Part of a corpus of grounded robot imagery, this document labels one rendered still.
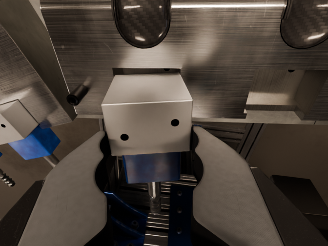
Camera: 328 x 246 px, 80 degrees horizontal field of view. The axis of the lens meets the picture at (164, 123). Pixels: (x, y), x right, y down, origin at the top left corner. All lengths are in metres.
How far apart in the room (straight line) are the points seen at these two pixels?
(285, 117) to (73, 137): 1.43
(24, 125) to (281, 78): 0.27
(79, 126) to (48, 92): 1.25
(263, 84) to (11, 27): 0.24
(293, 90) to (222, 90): 0.08
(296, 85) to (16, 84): 0.28
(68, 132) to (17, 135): 1.30
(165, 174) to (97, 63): 0.10
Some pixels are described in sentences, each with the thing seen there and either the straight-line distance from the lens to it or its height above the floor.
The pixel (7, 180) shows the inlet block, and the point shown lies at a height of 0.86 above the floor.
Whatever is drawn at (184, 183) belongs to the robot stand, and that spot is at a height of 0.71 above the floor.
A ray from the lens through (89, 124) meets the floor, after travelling 1.45.
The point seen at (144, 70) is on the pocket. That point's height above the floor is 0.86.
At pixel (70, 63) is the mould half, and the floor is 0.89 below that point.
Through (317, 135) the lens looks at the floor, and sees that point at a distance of 1.61.
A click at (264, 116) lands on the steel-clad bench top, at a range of 0.31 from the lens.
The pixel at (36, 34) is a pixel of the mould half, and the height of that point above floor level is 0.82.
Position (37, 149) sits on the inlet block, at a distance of 0.30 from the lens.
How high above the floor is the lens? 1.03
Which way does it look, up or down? 53 degrees down
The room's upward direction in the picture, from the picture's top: 173 degrees counter-clockwise
